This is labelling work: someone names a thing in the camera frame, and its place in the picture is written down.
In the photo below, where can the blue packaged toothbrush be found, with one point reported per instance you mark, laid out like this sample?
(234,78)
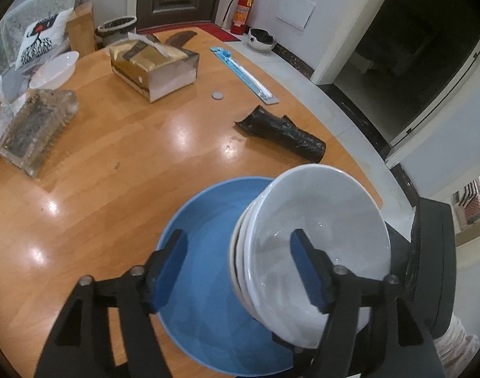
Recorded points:
(247,77)

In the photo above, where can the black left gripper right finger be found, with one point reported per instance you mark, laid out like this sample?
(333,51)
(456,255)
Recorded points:
(371,329)

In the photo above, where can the white wall panel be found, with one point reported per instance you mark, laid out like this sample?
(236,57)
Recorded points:
(295,12)

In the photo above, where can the white oval dish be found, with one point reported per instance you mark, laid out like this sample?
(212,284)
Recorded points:
(55,73)

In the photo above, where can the black white print cushion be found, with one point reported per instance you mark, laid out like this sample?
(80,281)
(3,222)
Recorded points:
(42,36)

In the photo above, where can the wooden side cabinet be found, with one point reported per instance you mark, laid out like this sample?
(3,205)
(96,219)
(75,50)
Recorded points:
(80,29)

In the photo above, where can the red fire extinguisher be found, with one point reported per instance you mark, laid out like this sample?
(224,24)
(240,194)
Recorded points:
(240,15)

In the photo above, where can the sofa with lace cover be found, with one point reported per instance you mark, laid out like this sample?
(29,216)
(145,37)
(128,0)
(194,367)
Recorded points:
(14,23)

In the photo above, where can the blue ceramic plate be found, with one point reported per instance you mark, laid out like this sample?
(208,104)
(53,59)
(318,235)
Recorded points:
(203,316)

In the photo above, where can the gold tissue box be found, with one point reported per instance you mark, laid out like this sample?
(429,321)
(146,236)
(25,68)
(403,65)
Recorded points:
(152,68)

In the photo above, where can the black garbage bag roll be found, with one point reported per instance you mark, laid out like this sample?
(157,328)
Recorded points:
(283,132)

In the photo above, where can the trash bin with liner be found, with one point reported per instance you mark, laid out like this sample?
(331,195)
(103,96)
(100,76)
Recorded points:
(116,29)

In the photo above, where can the silver coin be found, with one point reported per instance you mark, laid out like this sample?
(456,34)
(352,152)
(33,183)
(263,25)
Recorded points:
(217,95)

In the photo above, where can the white plastic bag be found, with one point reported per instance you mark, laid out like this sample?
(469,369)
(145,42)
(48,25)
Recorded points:
(12,96)

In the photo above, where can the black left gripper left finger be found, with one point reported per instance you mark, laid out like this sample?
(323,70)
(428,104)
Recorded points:
(104,328)

